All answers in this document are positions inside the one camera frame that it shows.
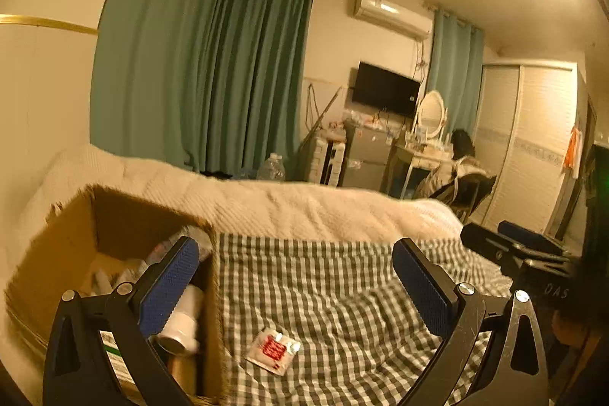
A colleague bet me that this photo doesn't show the grey white checked blanket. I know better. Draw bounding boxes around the grey white checked blanket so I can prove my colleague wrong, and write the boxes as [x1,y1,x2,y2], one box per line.
[216,232,519,406]

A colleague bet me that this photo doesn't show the black backpack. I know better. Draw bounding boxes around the black backpack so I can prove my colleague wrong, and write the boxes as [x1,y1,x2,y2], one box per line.
[450,129,477,159]

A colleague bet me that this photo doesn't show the hanging orange item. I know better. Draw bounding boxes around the hanging orange item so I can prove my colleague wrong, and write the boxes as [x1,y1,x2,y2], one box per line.
[564,127,583,171]

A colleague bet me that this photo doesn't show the white louvred wardrobe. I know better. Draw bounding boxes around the white louvred wardrobe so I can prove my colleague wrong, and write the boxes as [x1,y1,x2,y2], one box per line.
[476,62,583,240]

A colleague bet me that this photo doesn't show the large clear water bottle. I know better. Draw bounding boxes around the large clear water bottle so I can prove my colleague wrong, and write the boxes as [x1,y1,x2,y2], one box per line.
[257,153,286,182]

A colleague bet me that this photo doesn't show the white textured bedspread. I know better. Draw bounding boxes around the white textured bedspread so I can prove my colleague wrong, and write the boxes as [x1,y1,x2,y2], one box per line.
[19,143,464,255]

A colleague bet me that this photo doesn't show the gold wall trim strip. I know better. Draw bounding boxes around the gold wall trim strip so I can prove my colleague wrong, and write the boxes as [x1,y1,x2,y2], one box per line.
[0,13,98,37]

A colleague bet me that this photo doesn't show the white plastic bottle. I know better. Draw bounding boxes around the white plastic bottle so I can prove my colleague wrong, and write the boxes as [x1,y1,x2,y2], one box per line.
[152,285,205,352]

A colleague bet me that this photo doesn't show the jacket on chair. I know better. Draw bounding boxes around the jacket on chair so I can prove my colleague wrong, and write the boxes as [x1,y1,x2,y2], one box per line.
[414,156,498,217]

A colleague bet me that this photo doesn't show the white air conditioner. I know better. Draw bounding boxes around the white air conditioner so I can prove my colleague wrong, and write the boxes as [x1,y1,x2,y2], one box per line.
[353,0,434,40]

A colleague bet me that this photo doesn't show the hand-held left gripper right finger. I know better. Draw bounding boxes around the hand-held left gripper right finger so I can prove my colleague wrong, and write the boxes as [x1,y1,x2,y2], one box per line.
[392,237,550,406]

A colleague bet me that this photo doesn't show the small grey fridge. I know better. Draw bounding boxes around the small grey fridge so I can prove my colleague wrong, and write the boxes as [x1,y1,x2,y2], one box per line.
[340,121,393,189]

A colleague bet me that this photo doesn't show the white sachet with red label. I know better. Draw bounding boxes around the white sachet with red label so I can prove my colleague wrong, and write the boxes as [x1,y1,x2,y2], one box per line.
[245,326,301,374]

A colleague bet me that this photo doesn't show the white oval vanity mirror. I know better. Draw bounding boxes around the white oval vanity mirror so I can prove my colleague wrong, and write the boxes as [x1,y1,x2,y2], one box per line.
[414,89,449,140]

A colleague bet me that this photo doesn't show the white suitcase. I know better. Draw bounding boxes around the white suitcase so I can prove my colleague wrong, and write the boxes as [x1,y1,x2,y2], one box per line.
[304,135,346,187]

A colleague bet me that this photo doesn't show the person's right hand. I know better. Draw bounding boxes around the person's right hand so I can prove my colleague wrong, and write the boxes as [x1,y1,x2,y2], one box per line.
[552,311,595,348]

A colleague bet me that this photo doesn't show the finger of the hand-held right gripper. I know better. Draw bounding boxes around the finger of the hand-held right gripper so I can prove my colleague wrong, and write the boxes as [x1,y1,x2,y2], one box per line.
[497,220,572,256]
[459,223,524,268]

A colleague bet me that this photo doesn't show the leaning wire rack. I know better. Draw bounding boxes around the leaning wire rack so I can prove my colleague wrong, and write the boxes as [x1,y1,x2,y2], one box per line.
[304,83,343,138]

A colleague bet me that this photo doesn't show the green white medicine box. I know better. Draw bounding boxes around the green white medicine box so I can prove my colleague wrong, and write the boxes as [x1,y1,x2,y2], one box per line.
[97,325,143,392]

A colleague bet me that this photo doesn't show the brown cardboard box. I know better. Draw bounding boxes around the brown cardboard box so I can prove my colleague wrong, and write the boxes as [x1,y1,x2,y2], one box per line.
[4,183,226,406]

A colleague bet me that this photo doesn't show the wide green curtain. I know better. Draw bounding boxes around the wide green curtain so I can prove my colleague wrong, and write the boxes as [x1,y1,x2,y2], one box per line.
[90,0,319,178]

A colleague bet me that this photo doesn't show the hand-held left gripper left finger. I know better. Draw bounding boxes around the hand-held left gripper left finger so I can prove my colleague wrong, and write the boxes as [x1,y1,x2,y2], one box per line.
[43,236,201,406]

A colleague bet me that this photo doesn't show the white dressing table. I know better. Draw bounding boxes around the white dressing table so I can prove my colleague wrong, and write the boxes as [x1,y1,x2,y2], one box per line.
[390,142,455,200]

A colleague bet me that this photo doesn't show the black wall television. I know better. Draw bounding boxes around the black wall television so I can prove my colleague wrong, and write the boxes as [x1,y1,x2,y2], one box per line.
[351,61,422,118]

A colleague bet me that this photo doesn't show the narrow green curtain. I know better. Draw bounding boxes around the narrow green curtain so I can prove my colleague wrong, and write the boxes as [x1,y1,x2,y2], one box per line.
[426,9,485,135]

